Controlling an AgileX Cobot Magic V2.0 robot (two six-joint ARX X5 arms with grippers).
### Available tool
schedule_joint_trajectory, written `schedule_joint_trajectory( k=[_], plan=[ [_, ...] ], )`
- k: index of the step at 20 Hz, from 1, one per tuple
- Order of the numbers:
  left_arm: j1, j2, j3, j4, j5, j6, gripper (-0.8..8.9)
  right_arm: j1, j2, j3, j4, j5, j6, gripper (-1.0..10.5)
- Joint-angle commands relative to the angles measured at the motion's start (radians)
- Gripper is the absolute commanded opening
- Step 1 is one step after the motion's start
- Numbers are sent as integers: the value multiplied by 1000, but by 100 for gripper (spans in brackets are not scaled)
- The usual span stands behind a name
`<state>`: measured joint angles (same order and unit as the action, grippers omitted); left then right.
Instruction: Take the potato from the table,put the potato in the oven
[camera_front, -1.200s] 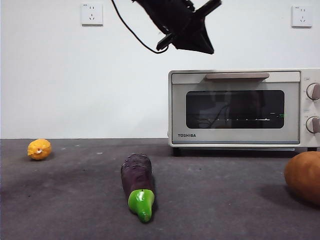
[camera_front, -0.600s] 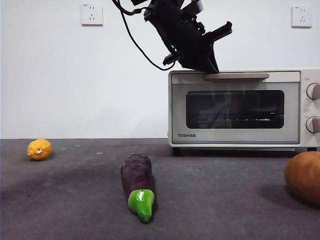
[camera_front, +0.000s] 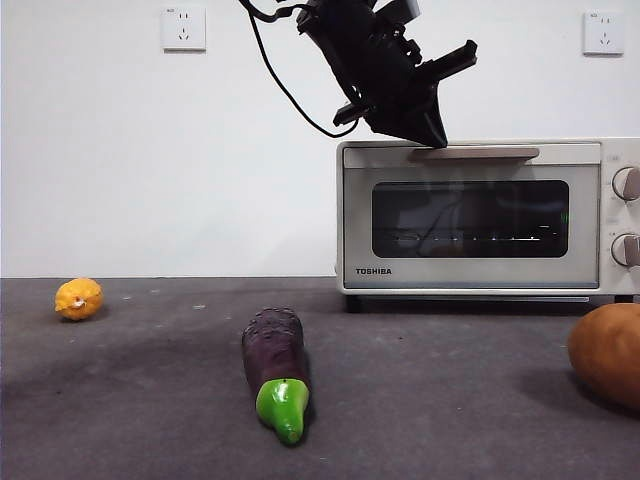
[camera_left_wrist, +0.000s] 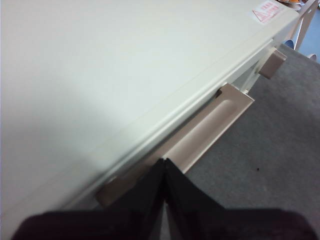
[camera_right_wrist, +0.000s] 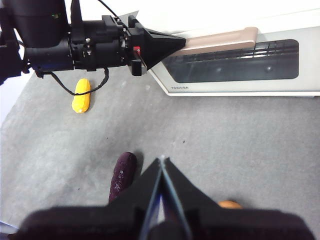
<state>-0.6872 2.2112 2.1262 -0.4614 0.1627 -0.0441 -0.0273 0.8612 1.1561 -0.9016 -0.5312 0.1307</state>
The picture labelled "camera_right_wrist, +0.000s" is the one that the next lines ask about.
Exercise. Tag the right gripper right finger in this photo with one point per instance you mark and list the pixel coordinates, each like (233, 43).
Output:
(237, 225)

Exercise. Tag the yellow corn cob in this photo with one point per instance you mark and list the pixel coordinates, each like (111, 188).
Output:
(81, 96)

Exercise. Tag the cream Toshiba toaster oven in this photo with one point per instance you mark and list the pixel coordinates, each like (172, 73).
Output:
(275, 20)

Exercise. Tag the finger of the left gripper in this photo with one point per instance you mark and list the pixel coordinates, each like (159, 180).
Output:
(157, 40)
(157, 53)

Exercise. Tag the purple eggplant with green stem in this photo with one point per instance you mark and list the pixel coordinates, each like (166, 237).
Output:
(122, 175)

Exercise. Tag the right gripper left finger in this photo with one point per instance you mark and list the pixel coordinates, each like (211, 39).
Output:
(100, 222)

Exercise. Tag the brown potato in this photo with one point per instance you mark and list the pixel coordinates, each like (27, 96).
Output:
(230, 205)

